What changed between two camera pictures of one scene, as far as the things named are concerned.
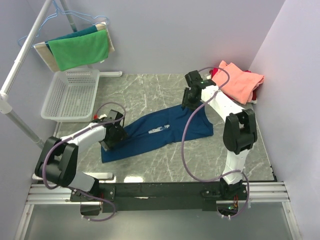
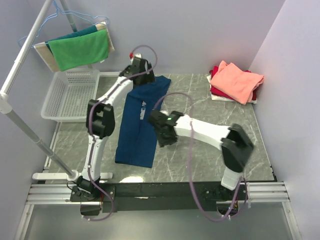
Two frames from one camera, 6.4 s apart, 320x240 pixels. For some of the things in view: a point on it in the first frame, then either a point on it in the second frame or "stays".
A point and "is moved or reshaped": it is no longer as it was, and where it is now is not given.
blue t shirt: [179, 124] is moved or reshaped
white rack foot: [110, 74] stays
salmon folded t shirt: [241, 84] stays
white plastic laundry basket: [71, 96] stays
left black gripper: [121, 135] → [149, 78]
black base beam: [129, 197] stays
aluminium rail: [41, 195] stays
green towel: [77, 51] stays
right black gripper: [185, 102] → [163, 142]
